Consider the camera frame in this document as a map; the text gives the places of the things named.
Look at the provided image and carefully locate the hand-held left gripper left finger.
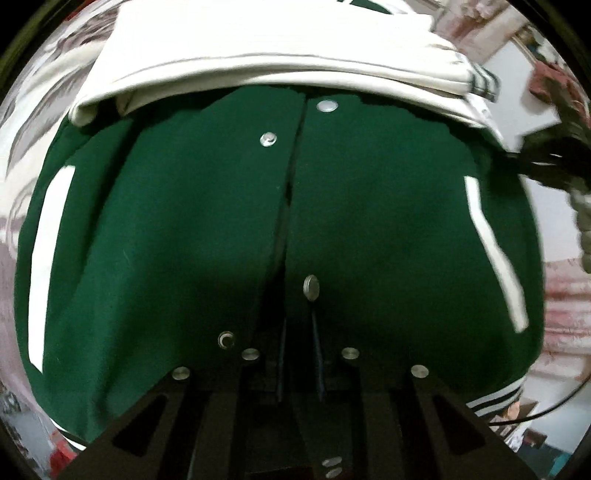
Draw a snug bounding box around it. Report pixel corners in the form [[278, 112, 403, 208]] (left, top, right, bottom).
[[58, 318, 287, 480]]

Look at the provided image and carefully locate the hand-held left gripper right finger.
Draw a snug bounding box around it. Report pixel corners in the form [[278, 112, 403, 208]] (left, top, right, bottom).
[[295, 313, 539, 480]]

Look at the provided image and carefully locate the green and white varsity jacket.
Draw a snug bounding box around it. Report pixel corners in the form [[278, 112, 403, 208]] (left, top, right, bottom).
[[14, 0, 546, 450]]

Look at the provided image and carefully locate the pink floral bed sheet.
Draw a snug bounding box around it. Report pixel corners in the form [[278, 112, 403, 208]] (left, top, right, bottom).
[[540, 257, 591, 370]]

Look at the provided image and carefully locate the thin black cable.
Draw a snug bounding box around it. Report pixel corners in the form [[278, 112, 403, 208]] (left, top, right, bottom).
[[485, 362, 591, 425]]

